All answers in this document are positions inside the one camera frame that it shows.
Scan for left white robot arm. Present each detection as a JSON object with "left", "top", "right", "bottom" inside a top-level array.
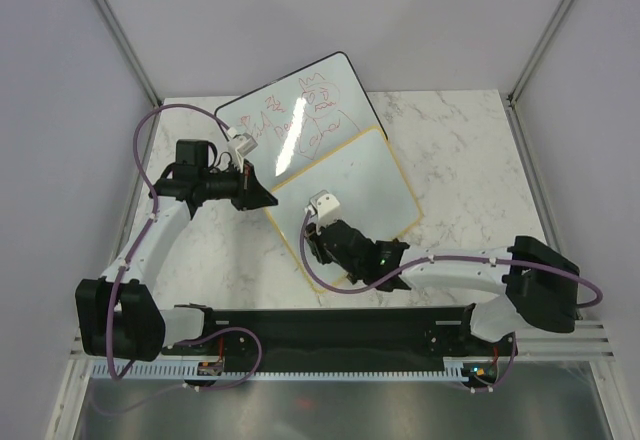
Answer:
[{"left": 75, "top": 134, "right": 278, "bottom": 361}]

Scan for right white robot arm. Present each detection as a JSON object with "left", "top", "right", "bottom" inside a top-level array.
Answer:
[{"left": 299, "top": 220, "right": 580, "bottom": 354}]

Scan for black framed whiteboard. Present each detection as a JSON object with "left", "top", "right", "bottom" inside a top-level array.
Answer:
[{"left": 215, "top": 51, "right": 382, "bottom": 189}]

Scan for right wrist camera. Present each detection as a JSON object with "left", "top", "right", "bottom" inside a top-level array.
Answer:
[{"left": 305, "top": 190, "right": 342, "bottom": 228}]

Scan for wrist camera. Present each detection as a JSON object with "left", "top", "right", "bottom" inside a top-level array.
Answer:
[
  {"left": 305, "top": 190, "right": 342, "bottom": 228},
  {"left": 228, "top": 133, "right": 257, "bottom": 157}
]

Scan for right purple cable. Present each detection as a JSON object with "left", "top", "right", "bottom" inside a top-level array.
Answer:
[{"left": 298, "top": 209, "right": 604, "bottom": 311}]

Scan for purple cable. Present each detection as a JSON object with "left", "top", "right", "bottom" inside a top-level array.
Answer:
[
  {"left": 298, "top": 209, "right": 604, "bottom": 311},
  {"left": 92, "top": 104, "right": 263, "bottom": 416}
]

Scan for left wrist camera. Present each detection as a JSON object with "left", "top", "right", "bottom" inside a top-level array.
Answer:
[{"left": 228, "top": 133, "right": 257, "bottom": 157}]

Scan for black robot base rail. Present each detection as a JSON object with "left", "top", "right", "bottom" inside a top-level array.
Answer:
[{"left": 179, "top": 307, "right": 513, "bottom": 374}]

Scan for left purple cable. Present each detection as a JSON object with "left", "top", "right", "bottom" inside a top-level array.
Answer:
[{"left": 92, "top": 104, "right": 263, "bottom": 416}]

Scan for white slotted cable duct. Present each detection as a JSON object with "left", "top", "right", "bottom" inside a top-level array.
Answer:
[{"left": 89, "top": 355, "right": 476, "bottom": 382}]

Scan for left aluminium frame post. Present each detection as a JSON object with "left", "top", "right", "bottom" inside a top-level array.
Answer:
[{"left": 91, "top": 0, "right": 162, "bottom": 106}]

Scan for aluminium frame post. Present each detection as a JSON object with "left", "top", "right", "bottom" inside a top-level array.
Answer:
[
  {"left": 91, "top": 0, "right": 162, "bottom": 106},
  {"left": 505, "top": 0, "right": 601, "bottom": 109}
]

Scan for aluminium front rail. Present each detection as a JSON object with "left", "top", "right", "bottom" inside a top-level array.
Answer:
[{"left": 516, "top": 320, "right": 614, "bottom": 362}]

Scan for right aluminium frame post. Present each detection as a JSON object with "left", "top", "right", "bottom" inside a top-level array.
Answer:
[{"left": 505, "top": 0, "right": 601, "bottom": 109}]

